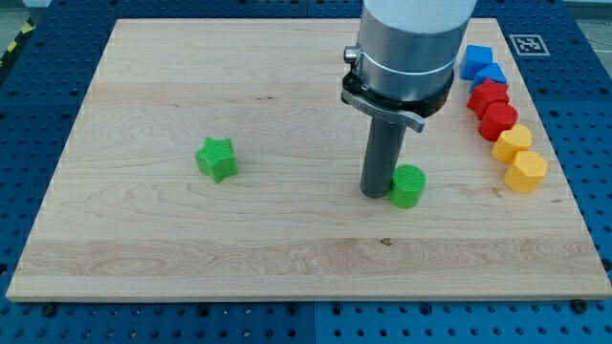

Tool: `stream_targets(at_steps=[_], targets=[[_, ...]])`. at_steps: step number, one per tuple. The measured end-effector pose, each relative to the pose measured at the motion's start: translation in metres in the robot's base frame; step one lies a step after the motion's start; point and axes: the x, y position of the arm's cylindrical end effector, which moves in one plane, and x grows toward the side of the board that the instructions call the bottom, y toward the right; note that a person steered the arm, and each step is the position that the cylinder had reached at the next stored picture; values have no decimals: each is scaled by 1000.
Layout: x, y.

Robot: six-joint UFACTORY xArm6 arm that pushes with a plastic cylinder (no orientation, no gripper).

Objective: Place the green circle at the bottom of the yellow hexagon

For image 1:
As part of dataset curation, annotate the green cylinder block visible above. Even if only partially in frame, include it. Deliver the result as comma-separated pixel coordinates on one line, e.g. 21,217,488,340
388,164,426,209

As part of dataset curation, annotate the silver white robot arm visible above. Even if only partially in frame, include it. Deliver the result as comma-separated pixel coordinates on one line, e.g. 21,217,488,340
343,0,476,102

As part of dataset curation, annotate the yellow hexagon block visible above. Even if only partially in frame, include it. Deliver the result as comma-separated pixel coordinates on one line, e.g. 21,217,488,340
503,151,549,193

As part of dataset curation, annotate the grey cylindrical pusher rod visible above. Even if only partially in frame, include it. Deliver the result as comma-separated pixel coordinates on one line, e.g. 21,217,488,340
360,118,406,199

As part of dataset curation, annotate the green star block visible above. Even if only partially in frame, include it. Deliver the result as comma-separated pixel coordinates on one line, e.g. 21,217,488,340
194,137,238,183

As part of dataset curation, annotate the black clamp with metal lever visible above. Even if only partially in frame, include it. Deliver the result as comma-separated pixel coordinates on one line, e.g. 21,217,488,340
340,72,454,133

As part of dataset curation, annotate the light wooden board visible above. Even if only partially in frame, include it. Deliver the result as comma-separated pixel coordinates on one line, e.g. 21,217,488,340
7,18,611,303

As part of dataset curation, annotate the red cylinder block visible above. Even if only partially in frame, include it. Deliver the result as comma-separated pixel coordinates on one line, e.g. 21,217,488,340
478,102,518,141

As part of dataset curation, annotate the red star block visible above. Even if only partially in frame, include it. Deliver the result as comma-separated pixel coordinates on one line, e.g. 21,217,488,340
467,78,510,120

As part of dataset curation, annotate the yellow heart block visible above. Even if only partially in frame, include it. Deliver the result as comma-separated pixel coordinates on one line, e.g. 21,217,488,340
491,123,533,163

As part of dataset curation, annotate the blue cube block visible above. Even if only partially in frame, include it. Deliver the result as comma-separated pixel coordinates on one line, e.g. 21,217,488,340
460,45,493,80

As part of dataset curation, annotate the blue triangular block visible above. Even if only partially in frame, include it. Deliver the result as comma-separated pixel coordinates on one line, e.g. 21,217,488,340
470,63,507,92

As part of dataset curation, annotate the black white fiducial marker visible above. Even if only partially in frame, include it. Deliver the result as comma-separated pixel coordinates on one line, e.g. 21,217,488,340
510,33,550,56

